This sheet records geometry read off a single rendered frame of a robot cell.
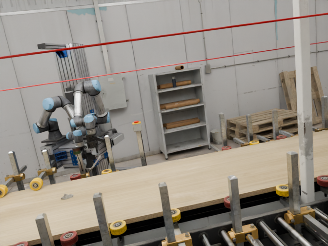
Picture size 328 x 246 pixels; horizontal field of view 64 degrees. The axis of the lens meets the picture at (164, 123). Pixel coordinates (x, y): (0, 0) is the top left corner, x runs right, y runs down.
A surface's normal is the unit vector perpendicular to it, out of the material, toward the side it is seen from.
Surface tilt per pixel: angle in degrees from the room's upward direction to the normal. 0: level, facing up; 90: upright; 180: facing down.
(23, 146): 90
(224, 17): 90
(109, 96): 90
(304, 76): 90
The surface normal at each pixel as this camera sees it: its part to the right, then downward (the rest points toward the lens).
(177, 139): 0.25, 0.16
